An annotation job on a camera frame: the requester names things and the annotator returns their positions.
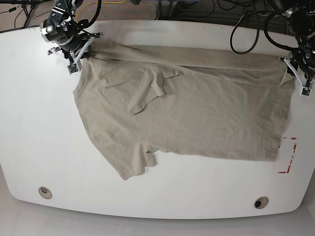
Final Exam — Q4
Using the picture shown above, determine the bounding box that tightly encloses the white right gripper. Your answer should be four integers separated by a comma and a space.
47, 32, 103, 74

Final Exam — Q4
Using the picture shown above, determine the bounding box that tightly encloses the left table grommet hole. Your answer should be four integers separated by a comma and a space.
38, 186, 52, 200

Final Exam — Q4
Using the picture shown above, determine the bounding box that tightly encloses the red tape marking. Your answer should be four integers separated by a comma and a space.
276, 137, 298, 174

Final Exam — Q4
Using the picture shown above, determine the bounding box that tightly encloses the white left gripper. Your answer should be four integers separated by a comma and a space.
279, 57, 313, 97

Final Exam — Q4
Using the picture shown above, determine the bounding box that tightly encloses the right table grommet hole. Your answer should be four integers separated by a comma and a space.
254, 197, 269, 209

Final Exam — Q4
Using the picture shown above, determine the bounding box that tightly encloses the beige t-shirt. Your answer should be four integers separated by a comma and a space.
73, 42, 295, 180

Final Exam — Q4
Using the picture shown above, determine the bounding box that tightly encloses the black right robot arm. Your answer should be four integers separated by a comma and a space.
40, 0, 102, 74

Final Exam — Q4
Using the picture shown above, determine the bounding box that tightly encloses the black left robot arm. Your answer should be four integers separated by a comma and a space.
263, 0, 315, 97

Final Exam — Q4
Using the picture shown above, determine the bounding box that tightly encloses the table grommet hole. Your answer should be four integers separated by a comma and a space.
254, 197, 269, 209
38, 186, 52, 200

